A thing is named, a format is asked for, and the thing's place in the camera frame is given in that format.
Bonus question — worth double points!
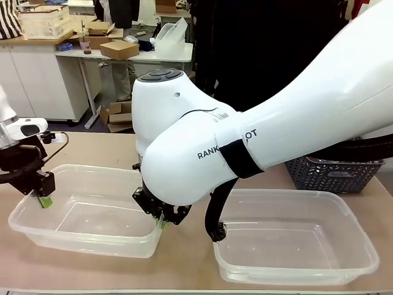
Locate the clear plastic bin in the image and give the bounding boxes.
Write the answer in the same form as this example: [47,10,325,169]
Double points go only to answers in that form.
[213,187,381,285]
[7,164,163,259]

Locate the closed cardboard box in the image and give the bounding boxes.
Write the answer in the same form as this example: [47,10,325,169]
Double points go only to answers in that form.
[99,39,141,61]

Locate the open cardboard box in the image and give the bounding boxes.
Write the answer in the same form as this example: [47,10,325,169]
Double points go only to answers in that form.
[87,20,124,50]

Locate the white plastic crate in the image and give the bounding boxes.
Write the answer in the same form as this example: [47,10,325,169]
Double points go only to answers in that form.
[18,4,79,41]

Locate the cardboard boxes on floor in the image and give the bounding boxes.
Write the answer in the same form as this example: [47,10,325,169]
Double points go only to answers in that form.
[99,101,135,133]

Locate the plastic cup with straw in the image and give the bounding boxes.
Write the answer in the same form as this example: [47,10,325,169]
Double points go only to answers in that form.
[80,20,92,55]

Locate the small cardboard box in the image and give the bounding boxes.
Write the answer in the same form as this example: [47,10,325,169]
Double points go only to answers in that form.
[155,0,179,15]

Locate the white work table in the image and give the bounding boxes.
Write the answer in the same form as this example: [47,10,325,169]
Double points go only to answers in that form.
[55,38,194,130]

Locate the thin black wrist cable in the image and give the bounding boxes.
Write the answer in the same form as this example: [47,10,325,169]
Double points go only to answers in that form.
[41,130,69,165]

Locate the black white striped bag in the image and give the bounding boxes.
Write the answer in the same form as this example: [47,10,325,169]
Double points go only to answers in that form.
[0,0,24,40]

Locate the white cabinet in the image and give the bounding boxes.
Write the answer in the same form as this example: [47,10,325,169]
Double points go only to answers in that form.
[0,36,93,124]

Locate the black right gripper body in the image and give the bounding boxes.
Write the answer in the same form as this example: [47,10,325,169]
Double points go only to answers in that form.
[131,162,168,218]

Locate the clear plastic storage container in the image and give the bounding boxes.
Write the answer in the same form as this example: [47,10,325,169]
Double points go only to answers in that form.
[156,17,189,52]

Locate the background person beige trousers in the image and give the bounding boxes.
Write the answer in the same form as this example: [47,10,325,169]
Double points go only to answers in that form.
[93,0,156,103]

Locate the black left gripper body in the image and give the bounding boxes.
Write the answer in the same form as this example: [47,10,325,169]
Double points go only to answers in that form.
[0,136,47,195]

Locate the dark navy cloth item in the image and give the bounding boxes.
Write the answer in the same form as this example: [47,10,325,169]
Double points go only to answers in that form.
[138,38,158,53]

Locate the black strap on arm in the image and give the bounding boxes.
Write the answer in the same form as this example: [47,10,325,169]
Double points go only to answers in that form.
[219,138,265,179]

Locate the dark grey lattice basket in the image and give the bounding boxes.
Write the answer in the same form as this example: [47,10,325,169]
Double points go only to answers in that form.
[284,155,386,195]

